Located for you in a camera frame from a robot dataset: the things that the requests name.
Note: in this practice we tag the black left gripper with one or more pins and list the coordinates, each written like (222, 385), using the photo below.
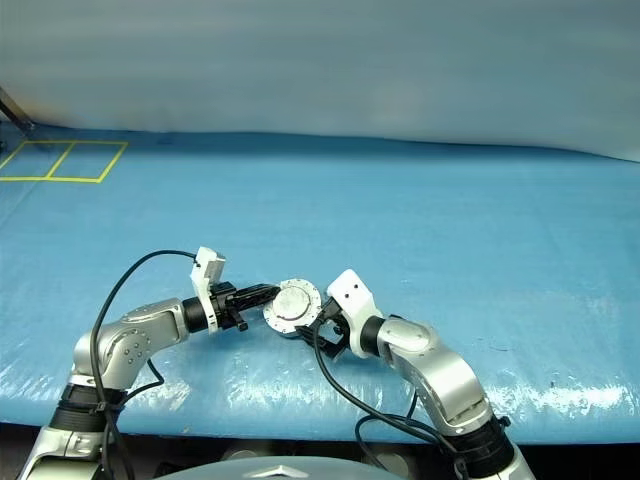
(222, 305)

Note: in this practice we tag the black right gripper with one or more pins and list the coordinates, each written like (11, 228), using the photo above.
(336, 348)

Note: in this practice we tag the round hinged motor lid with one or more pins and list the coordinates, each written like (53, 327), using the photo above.
(292, 305)

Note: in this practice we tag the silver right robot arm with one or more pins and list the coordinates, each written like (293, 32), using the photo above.
(440, 370)

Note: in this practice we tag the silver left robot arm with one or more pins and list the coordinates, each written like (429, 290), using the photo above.
(140, 330)

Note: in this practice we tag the blue foam table cover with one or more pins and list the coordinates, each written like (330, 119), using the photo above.
(450, 300)

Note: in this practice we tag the dark rounded shape grey disc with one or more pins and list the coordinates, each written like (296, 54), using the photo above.
(240, 454)
(385, 461)

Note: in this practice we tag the silver robot torso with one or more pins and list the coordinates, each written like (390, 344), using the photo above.
(280, 472)

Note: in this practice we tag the yellow tape double square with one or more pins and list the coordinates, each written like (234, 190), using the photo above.
(50, 178)

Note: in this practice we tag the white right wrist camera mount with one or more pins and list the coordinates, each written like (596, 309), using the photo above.
(352, 295)

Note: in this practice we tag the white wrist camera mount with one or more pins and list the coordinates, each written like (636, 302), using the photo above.
(352, 295)
(202, 280)

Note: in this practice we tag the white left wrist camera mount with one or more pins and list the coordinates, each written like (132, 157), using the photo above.
(202, 280)

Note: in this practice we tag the dark metal frame bar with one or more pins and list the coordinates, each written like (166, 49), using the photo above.
(15, 112)

